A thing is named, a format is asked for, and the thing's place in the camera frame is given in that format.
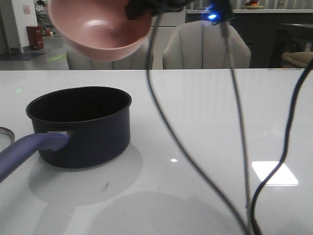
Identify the fruit plate on counter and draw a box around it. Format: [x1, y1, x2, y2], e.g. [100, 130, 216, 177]
[243, 0, 265, 10]

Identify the beige sofa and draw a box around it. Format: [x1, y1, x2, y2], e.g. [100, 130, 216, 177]
[281, 51, 313, 68]

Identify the grey cable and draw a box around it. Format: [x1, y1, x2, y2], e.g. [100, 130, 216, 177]
[221, 21, 253, 235]

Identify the glass lid with blue knob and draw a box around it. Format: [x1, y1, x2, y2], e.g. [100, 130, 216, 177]
[0, 127, 15, 151]

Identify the dark blue saucepan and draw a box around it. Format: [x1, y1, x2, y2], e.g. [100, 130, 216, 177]
[0, 86, 132, 180]

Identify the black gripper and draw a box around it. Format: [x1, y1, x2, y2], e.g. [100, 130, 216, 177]
[125, 0, 193, 20]

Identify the black side table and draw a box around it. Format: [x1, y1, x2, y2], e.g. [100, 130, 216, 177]
[269, 23, 313, 68]

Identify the right grey upholstered chair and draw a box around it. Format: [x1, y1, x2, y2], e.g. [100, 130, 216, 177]
[162, 20, 252, 70]

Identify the grey upholstered chair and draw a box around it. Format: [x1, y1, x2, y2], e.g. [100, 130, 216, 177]
[66, 38, 149, 70]
[162, 20, 252, 70]

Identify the red box on floor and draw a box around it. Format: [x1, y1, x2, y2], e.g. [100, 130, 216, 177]
[26, 25, 44, 50]

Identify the white cabinet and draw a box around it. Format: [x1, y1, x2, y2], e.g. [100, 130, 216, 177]
[152, 9, 185, 70]

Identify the left grey upholstered chair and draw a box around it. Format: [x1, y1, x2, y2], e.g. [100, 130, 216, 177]
[66, 38, 149, 70]

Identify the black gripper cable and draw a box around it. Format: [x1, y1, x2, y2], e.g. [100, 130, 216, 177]
[145, 9, 252, 235]

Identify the dark kitchen counter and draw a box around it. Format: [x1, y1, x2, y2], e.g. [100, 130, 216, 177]
[185, 9, 313, 69]

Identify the pink bowl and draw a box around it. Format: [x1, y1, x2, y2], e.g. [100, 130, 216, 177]
[48, 0, 152, 61]

